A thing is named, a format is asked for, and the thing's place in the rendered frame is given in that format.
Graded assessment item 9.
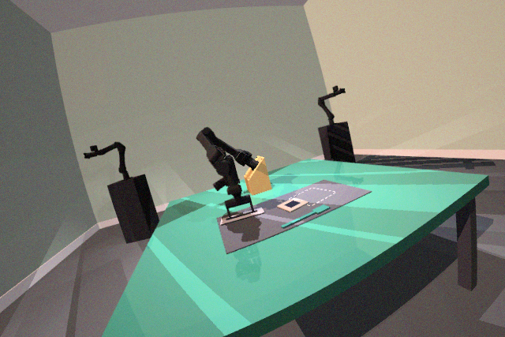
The peach square tile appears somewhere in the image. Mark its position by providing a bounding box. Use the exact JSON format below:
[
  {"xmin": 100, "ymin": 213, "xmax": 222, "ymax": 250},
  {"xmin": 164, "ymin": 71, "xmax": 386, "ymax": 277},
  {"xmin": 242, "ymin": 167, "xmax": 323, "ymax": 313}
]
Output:
[{"xmin": 277, "ymin": 198, "xmax": 308, "ymax": 212}]

